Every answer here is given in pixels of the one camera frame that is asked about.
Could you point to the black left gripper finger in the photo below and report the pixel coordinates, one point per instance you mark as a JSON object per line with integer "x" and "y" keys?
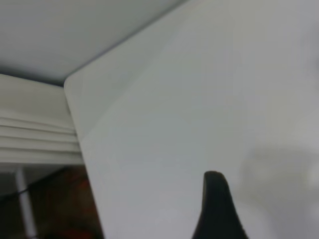
{"x": 216, "y": 211}

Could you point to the white table leg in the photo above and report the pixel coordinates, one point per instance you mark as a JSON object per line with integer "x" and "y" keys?
{"x": 26, "y": 211}

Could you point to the white ribbed panel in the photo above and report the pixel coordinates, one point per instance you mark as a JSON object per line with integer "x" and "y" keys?
{"x": 30, "y": 124}

